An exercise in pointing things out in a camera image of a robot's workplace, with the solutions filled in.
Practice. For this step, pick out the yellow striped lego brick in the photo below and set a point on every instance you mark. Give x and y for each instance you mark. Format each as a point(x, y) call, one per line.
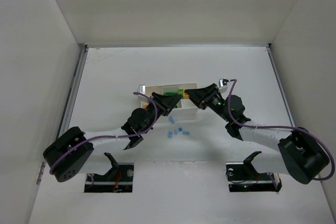
point(183, 94)

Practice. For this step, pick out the green lego brick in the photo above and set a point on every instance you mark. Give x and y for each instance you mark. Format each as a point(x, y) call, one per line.
point(171, 93)

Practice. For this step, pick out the white three-compartment container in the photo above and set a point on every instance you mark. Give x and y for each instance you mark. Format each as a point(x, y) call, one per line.
point(184, 110)

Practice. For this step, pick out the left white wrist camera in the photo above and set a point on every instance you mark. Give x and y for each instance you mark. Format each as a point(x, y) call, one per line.
point(142, 89)

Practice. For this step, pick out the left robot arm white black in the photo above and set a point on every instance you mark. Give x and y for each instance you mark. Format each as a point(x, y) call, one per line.
point(67, 155)

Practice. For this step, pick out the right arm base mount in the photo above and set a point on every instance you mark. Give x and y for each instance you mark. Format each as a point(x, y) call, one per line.
point(243, 177)

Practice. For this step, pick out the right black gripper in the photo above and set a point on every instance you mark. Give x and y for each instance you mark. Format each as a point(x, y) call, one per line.
point(208, 97)

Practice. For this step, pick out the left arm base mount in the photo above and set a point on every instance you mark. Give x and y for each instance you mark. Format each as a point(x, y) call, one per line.
point(118, 179)

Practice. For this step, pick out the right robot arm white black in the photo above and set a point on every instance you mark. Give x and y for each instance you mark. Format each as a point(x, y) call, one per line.
point(299, 153)

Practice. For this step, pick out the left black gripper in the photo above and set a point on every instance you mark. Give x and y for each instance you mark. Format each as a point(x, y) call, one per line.
point(158, 103)

